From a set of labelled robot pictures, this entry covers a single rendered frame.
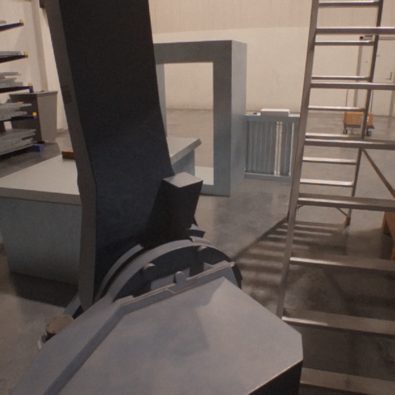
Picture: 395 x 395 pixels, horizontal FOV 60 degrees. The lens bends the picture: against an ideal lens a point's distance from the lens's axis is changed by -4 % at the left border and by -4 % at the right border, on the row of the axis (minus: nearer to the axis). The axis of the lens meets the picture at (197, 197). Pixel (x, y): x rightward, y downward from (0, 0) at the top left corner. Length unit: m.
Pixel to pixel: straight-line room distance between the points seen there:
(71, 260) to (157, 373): 1.88
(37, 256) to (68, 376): 1.96
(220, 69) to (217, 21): 8.29
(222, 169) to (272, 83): 7.84
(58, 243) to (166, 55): 2.23
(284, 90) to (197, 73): 2.84
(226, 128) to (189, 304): 3.04
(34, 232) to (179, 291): 1.86
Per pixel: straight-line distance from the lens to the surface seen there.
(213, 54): 3.61
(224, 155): 3.68
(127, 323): 0.65
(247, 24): 11.60
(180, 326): 0.63
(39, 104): 7.26
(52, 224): 2.35
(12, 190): 2.43
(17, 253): 2.69
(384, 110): 11.39
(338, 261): 1.42
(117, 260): 0.76
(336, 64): 11.23
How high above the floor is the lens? 1.32
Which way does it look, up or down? 20 degrees down
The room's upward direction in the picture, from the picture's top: 1 degrees counter-clockwise
